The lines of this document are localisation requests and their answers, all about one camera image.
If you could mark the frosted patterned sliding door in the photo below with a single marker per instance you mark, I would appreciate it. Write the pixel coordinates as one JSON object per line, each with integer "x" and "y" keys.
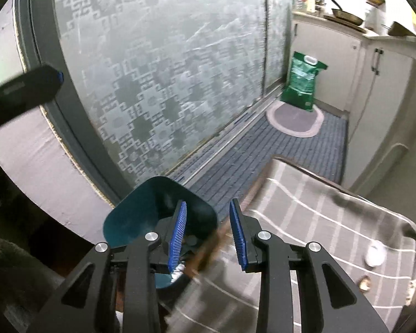
{"x": 279, "y": 31}
{"x": 159, "y": 76}

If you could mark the wooden table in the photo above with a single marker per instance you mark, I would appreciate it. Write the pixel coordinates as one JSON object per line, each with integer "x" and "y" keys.
{"x": 215, "y": 246}

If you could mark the grey oval floor mat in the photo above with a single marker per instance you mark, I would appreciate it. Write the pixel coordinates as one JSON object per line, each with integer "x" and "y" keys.
{"x": 294, "y": 121}

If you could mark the wooden cutting board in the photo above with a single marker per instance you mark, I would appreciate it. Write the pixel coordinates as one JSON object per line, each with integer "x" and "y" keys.
{"x": 343, "y": 24}

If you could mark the metal frying pan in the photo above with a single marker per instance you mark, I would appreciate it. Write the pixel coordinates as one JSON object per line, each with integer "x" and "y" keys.
{"x": 348, "y": 16}

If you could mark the teal plastic bin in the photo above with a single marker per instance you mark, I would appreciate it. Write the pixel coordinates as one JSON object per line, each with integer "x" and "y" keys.
{"x": 142, "y": 208}

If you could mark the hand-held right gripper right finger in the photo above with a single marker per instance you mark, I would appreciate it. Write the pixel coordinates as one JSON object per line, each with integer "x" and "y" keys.
{"x": 238, "y": 239}

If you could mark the dark grey cloth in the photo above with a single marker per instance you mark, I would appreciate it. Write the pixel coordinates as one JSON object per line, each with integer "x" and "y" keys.
{"x": 20, "y": 274}

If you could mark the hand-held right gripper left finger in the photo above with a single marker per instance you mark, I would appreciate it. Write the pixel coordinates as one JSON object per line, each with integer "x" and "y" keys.
{"x": 176, "y": 239}

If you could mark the brown nut shell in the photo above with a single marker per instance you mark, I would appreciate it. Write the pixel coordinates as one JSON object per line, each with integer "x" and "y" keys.
{"x": 365, "y": 282}

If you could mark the round clear plastic lid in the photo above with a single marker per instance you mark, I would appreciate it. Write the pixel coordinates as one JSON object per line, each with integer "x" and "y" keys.
{"x": 374, "y": 253}

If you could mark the dark wok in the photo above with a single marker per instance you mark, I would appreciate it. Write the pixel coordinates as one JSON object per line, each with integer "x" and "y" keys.
{"x": 402, "y": 29}

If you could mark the green rice bag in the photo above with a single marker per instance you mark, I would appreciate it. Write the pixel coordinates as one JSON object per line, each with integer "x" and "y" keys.
{"x": 301, "y": 83}

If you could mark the blue striped floor mat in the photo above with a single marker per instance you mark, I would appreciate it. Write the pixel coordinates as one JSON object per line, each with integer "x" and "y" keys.
{"x": 263, "y": 159}

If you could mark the grey checked tablecloth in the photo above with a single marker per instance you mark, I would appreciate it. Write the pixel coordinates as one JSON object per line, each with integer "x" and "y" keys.
{"x": 315, "y": 222}

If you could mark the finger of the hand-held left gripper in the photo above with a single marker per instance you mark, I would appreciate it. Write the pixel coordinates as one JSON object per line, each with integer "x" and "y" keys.
{"x": 27, "y": 90}

